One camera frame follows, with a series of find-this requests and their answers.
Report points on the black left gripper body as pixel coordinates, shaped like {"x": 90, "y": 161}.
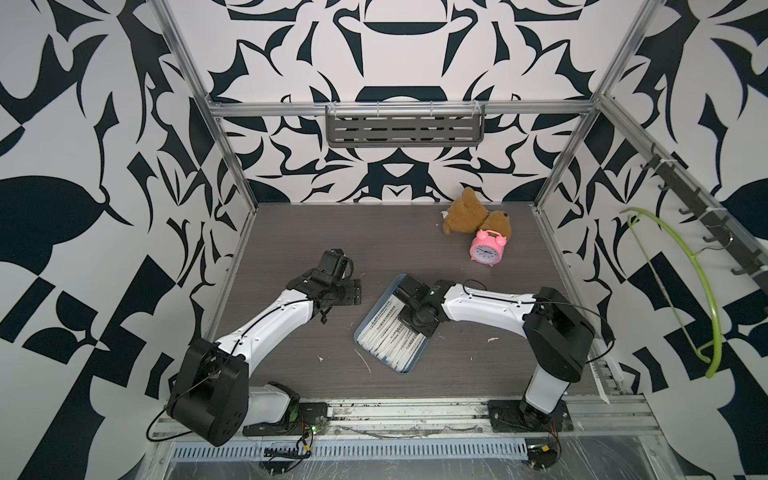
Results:
{"x": 348, "y": 293}

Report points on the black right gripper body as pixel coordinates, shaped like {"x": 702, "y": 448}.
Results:
{"x": 409, "y": 315}

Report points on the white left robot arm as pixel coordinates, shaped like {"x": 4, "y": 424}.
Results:
{"x": 211, "y": 395}

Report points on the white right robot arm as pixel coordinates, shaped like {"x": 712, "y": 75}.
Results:
{"x": 558, "y": 334}

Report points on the blue storage tray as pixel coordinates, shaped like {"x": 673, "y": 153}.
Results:
{"x": 388, "y": 293}

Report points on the small white paper scrap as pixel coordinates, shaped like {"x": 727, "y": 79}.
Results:
{"x": 364, "y": 361}

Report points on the pink alarm clock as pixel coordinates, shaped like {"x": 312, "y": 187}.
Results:
{"x": 487, "y": 247}

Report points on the brown teddy bear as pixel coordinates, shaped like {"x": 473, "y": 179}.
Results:
{"x": 468, "y": 215}

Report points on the green clothes hanger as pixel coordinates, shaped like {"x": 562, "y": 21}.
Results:
{"x": 685, "y": 314}

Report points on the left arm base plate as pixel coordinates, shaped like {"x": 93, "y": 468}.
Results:
{"x": 300, "y": 416}

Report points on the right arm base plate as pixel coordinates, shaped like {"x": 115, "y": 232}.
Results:
{"x": 519, "y": 417}

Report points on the white cable duct strip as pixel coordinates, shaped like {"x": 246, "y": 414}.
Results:
{"x": 507, "y": 448}

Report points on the grey wall shelf rack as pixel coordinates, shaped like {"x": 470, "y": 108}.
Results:
{"x": 404, "y": 124}

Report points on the black wall hook rail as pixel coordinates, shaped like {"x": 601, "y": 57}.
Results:
{"x": 725, "y": 231}

